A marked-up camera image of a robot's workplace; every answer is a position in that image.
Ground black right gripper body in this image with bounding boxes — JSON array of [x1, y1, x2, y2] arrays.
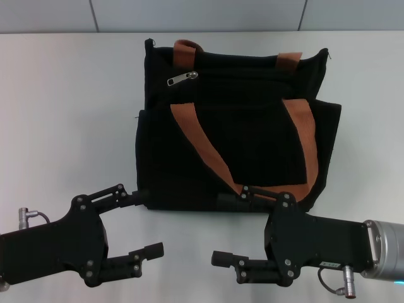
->
[[264, 191, 376, 288]]

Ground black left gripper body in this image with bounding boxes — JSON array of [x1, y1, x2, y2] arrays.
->
[[0, 194, 110, 285]]

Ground black food bag orange straps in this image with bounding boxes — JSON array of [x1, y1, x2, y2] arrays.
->
[[134, 37, 343, 215]]

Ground silver metal zipper pull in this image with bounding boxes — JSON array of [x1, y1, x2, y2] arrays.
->
[[166, 70, 199, 88]]

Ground grey right gripper cable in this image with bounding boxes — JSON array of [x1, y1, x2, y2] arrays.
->
[[317, 264, 357, 299]]

